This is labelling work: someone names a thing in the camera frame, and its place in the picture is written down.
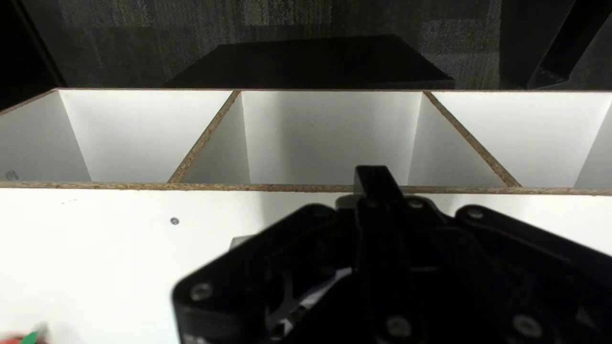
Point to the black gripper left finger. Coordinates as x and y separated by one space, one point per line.
288 279

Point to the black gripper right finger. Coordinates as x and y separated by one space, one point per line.
499 279

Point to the white shelf cabinet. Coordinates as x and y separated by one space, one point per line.
97 254

